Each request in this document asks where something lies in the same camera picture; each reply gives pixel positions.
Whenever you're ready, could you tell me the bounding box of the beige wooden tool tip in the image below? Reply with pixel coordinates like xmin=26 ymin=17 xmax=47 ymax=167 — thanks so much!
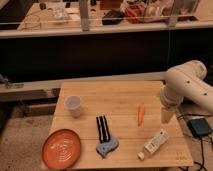
xmin=161 ymin=107 xmax=174 ymax=124

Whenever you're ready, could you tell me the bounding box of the orange ceramic bowl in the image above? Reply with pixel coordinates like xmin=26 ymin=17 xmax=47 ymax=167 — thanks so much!
xmin=42 ymin=129 xmax=81 ymax=169

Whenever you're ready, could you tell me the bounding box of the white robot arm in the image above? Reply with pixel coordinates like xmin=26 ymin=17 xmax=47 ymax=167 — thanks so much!
xmin=160 ymin=60 xmax=213 ymax=123

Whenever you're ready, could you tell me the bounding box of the orange carrot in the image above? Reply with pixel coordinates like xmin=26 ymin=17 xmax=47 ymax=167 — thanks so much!
xmin=138 ymin=105 xmax=145 ymax=126

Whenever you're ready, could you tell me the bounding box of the black power adapter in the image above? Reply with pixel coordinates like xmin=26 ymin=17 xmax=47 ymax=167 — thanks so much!
xmin=187 ymin=118 xmax=212 ymax=137

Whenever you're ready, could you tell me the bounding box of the blue black dish brush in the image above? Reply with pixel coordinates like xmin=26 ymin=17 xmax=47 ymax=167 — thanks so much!
xmin=96 ymin=116 xmax=119 ymax=158

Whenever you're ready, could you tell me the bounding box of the translucent plastic cup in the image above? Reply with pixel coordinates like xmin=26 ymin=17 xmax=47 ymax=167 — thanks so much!
xmin=64 ymin=96 xmax=81 ymax=118

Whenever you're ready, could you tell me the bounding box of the red object on bench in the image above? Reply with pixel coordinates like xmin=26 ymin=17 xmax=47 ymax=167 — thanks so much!
xmin=125 ymin=5 xmax=145 ymax=24

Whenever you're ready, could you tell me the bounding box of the black bag on bench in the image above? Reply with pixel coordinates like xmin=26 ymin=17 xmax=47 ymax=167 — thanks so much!
xmin=102 ymin=10 xmax=124 ymax=25

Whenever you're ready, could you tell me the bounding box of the black cable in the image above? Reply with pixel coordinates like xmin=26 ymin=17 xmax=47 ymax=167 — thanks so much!
xmin=191 ymin=134 xmax=213 ymax=171

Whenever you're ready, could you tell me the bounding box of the metal railing post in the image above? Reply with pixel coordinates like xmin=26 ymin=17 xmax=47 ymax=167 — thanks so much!
xmin=79 ymin=0 xmax=89 ymax=31

